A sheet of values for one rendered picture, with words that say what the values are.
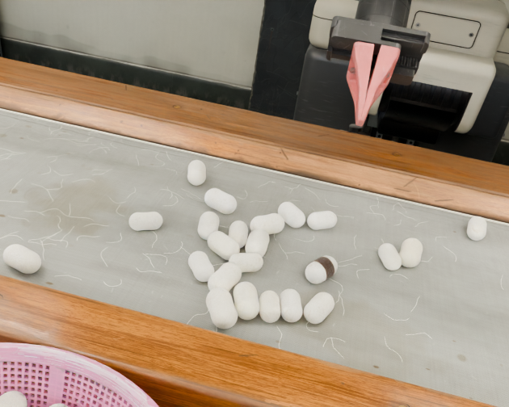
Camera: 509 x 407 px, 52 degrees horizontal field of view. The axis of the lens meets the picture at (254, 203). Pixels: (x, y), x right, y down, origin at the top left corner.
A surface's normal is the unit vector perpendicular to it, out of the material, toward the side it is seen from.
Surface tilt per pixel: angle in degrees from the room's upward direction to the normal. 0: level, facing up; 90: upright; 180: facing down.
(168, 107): 0
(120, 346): 0
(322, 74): 90
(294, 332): 0
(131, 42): 89
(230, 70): 89
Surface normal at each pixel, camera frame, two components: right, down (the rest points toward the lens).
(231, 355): 0.13, -0.83
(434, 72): -0.22, 0.62
